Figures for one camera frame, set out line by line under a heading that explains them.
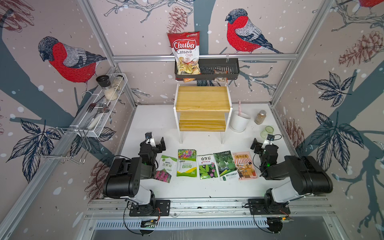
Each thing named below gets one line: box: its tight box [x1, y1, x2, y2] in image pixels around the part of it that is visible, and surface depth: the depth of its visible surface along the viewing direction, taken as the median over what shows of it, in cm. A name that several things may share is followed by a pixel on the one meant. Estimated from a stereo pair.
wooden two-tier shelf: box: [173, 83, 233, 144], surface depth 81 cm
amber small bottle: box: [254, 110, 267, 125], surface depth 105 cm
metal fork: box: [86, 94, 105, 113], surface depth 72 cm
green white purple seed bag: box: [154, 155, 178, 183], surface depth 88 cm
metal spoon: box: [93, 106, 110, 119], surface depth 72 cm
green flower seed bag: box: [176, 149, 198, 178], surface depth 90 cm
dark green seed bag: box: [213, 150, 240, 181], surface depth 90 cm
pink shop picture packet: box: [232, 151, 259, 181], surface depth 90 cm
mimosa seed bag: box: [197, 153, 219, 180], surface depth 89 cm
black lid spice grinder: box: [96, 75, 118, 101], surface depth 77 cm
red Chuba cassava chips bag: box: [167, 31, 201, 75], surface depth 85 cm
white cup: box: [230, 111, 251, 132], surface depth 103 cm
